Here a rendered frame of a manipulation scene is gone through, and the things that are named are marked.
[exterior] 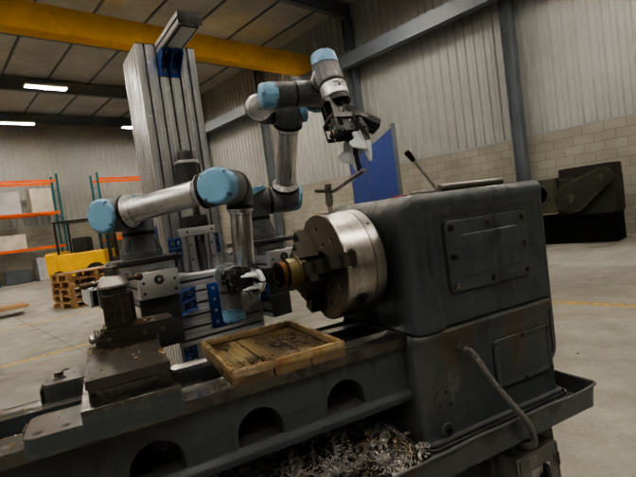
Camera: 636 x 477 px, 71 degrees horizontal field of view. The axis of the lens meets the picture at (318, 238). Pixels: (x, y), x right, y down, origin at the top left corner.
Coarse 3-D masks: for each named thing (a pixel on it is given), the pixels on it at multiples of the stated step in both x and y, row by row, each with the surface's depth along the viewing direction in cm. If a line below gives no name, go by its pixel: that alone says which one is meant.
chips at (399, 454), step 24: (336, 432) 132; (360, 432) 134; (384, 432) 130; (408, 432) 125; (264, 456) 126; (288, 456) 118; (312, 456) 122; (336, 456) 118; (360, 456) 119; (384, 456) 115; (408, 456) 119; (432, 456) 116
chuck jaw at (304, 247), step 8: (296, 232) 136; (304, 232) 137; (296, 240) 136; (304, 240) 134; (296, 248) 132; (304, 248) 132; (312, 248) 133; (304, 256) 130; (312, 256) 132; (320, 256) 134
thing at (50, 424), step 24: (48, 384) 110; (72, 384) 111; (168, 384) 92; (72, 408) 93; (96, 408) 85; (120, 408) 87; (144, 408) 88; (168, 408) 90; (24, 432) 85; (48, 432) 82; (72, 432) 83; (96, 432) 85; (120, 432) 86
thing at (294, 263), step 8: (296, 256) 127; (280, 264) 124; (288, 264) 124; (296, 264) 125; (280, 272) 122; (288, 272) 123; (296, 272) 124; (280, 280) 123; (288, 280) 123; (296, 280) 124; (304, 280) 128; (280, 288) 125; (288, 288) 127
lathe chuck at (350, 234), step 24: (312, 216) 132; (336, 216) 127; (312, 240) 135; (336, 240) 121; (360, 240) 121; (360, 264) 119; (336, 288) 125; (360, 288) 120; (336, 312) 128; (360, 312) 132
